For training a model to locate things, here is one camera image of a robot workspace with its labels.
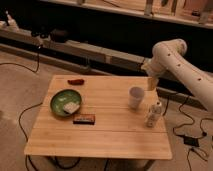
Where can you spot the black power adapter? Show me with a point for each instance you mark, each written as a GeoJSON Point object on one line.
{"type": "Point", "coordinates": [191, 141]}

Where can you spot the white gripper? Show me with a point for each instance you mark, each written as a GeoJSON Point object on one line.
{"type": "Point", "coordinates": [151, 81]}

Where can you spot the wooden table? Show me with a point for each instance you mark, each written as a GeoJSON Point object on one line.
{"type": "Point", "coordinates": [118, 132]}

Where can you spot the green plate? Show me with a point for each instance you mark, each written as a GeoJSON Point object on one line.
{"type": "Point", "coordinates": [63, 97]}

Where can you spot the clear plastic bottle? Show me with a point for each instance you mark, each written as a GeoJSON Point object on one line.
{"type": "Point", "coordinates": [154, 114]}

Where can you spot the brown chocolate bar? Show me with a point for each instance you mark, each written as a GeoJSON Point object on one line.
{"type": "Point", "coordinates": [84, 119]}

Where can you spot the red sausage toy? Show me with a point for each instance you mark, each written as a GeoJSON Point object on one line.
{"type": "Point", "coordinates": [76, 82]}

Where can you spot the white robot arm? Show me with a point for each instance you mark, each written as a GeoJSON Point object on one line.
{"type": "Point", "coordinates": [168, 55]}

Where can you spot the white paper cup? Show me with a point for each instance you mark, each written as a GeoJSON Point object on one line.
{"type": "Point", "coordinates": [136, 95]}

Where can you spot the black device on ledge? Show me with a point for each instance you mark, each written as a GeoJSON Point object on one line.
{"type": "Point", "coordinates": [60, 36]}

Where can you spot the white spray bottle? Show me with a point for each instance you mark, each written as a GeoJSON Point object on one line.
{"type": "Point", "coordinates": [12, 23]}

